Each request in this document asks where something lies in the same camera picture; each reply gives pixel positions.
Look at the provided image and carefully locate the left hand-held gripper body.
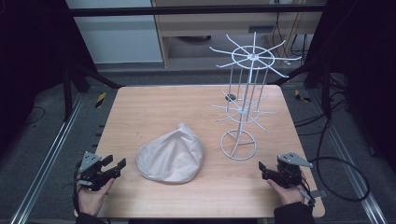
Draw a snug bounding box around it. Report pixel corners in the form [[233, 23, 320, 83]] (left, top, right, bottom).
[[78, 151, 108, 191]]

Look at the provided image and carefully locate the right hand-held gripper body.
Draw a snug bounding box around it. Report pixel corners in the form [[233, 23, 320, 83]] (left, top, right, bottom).
[[274, 151, 314, 189]]

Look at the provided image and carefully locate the person's right hand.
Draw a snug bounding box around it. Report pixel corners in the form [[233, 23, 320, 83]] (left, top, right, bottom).
[[266, 175, 309, 206]]

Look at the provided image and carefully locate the person's left hand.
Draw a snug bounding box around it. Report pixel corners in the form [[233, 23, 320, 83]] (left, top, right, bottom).
[[77, 178, 116, 217]]

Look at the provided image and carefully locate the right gripper grey plug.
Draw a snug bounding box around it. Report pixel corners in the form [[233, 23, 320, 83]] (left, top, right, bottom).
[[299, 188, 329, 208]]

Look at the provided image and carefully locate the beige cloth hat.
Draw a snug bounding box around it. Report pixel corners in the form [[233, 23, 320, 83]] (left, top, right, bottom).
[[135, 122, 205, 185]]

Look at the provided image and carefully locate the black and yellow tape marker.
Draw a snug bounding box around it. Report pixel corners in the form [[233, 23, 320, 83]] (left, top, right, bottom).
[[94, 91, 107, 109], [293, 89, 312, 104]]

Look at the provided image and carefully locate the black metal stand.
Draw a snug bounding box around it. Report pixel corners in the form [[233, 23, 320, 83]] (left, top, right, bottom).
[[62, 63, 123, 122], [269, 60, 332, 120]]

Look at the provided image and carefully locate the white cabinet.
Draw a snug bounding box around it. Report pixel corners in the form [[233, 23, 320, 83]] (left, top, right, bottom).
[[64, 0, 163, 64]]

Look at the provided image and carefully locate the black curtain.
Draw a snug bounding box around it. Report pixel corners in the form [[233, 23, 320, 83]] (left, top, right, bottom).
[[0, 0, 96, 157], [306, 0, 396, 174]]

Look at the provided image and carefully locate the wooden shelf unit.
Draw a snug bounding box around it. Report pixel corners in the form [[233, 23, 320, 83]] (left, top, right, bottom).
[[151, 0, 326, 68]]

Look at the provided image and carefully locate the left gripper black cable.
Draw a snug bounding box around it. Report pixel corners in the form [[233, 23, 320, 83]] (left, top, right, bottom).
[[72, 161, 82, 217]]

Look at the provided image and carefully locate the white wire rotating rack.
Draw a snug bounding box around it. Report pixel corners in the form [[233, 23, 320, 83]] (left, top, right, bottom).
[[208, 31, 304, 162]]

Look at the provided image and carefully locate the aluminium floor rail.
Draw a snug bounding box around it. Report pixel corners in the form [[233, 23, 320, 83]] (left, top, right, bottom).
[[8, 92, 86, 224], [309, 89, 389, 224]]

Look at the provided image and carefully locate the long black looped cable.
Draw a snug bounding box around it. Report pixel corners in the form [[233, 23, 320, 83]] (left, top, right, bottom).
[[308, 116, 372, 203]]

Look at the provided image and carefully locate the thin black floor cable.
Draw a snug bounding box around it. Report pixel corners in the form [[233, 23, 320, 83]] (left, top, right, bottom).
[[23, 105, 47, 126]]

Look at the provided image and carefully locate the black horizontal frame bar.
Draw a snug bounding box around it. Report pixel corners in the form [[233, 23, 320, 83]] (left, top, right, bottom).
[[68, 4, 327, 18]]

